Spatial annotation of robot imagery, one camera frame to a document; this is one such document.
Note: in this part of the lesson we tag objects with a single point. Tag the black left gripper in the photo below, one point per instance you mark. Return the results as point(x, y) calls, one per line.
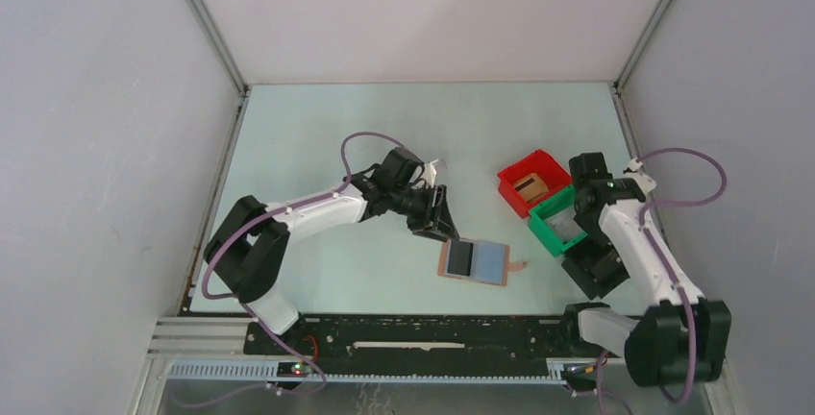
point(433, 222)

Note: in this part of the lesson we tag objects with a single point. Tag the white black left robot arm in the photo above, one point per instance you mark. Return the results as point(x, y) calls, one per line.
point(247, 250)

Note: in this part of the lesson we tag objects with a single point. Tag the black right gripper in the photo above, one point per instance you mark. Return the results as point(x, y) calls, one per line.
point(594, 231)

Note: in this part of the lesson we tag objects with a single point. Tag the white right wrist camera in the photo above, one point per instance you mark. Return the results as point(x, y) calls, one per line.
point(636, 171)

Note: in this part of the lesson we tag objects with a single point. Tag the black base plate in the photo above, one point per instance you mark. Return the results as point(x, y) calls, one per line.
point(430, 346)

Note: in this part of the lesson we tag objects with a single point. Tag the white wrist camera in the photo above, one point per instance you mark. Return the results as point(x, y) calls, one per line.
point(636, 171)
point(431, 171)

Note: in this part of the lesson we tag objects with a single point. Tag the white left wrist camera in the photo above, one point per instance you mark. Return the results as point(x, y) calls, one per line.
point(431, 171)

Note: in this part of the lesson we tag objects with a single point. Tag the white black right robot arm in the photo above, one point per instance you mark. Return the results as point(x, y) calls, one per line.
point(682, 336)

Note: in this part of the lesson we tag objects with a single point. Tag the tan leather card holder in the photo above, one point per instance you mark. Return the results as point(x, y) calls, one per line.
point(491, 263)

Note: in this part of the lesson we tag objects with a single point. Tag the red plastic bin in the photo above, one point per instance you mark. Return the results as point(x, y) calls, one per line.
point(540, 162)

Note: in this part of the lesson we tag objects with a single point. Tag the green plastic bin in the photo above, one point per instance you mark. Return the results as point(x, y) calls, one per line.
point(564, 198)

